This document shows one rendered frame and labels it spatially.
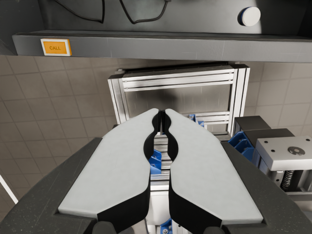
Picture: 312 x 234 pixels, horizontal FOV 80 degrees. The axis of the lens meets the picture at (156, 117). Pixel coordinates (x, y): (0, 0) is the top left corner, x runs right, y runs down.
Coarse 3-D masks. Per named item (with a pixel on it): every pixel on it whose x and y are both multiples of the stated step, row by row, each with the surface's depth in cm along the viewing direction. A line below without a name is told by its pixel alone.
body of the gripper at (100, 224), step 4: (96, 224) 5; (100, 224) 5; (104, 224) 5; (108, 224) 5; (112, 224) 5; (96, 228) 5; (100, 228) 5; (104, 228) 5; (108, 228) 5; (112, 228) 5; (208, 228) 5; (212, 228) 5; (216, 228) 5; (220, 228) 5; (92, 232) 5; (96, 232) 5; (100, 232) 5; (104, 232) 5; (108, 232) 5; (112, 232) 5; (204, 232) 5; (208, 232) 5; (212, 232) 5; (216, 232) 5; (220, 232) 5
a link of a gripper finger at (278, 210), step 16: (224, 144) 9; (240, 160) 8; (240, 176) 7; (256, 176) 7; (256, 192) 6; (272, 192) 6; (272, 208) 6; (288, 208) 6; (240, 224) 6; (256, 224) 6; (272, 224) 5; (288, 224) 5; (304, 224) 5
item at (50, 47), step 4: (68, 40) 36; (44, 44) 36; (48, 44) 36; (52, 44) 36; (56, 44) 36; (60, 44) 36; (64, 44) 36; (68, 44) 36; (48, 48) 36; (52, 48) 36; (56, 48) 36; (60, 48) 36; (64, 48) 36; (48, 52) 37; (52, 52) 37; (56, 52) 37; (60, 52) 36; (64, 52) 36
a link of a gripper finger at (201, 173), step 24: (168, 120) 11; (168, 144) 10; (192, 144) 9; (216, 144) 9; (192, 168) 7; (216, 168) 7; (192, 192) 6; (216, 192) 6; (240, 192) 6; (192, 216) 6; (216, 216) 6; (240, 216) 6
